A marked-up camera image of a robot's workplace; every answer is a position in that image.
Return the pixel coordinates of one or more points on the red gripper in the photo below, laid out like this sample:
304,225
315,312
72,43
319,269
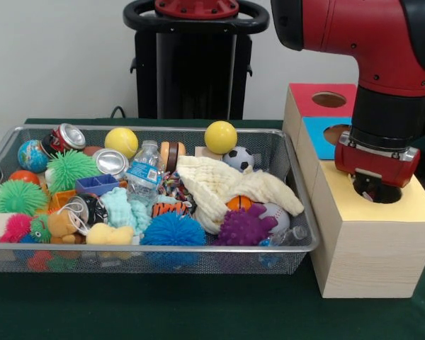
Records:
375,164

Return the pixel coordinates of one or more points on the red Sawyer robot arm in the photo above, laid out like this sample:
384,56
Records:
375,42

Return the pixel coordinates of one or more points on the wooden box with three holes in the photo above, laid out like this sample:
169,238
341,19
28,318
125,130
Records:
375,248

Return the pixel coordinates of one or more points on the clear mesh bin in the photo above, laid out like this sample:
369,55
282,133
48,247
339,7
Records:
92,260

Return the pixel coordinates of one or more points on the purple spiky toy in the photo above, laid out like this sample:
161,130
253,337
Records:
244,228

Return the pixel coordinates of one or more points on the small soccer ball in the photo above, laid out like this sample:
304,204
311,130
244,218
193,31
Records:
238,159

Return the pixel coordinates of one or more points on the cream waffle cloth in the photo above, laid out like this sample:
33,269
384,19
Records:
233,184

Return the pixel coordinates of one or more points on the smooth yellow ball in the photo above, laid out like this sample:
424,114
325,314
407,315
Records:
220,137

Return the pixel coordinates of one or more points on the blue spiky ball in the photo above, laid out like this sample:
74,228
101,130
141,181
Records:
172,230

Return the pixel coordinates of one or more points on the dark green tablecloth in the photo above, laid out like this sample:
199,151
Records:
163,308

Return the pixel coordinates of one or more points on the yellow tennis-seam ball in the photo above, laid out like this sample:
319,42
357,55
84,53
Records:
121,141

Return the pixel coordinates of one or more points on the silver drink can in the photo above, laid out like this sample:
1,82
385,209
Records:
110,163

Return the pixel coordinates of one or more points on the green spiky ball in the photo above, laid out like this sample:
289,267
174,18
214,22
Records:
17,196
69,170

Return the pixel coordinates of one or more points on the red drink can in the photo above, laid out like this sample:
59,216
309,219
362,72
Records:
69,138

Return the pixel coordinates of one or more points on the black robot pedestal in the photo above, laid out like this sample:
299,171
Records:
195,71

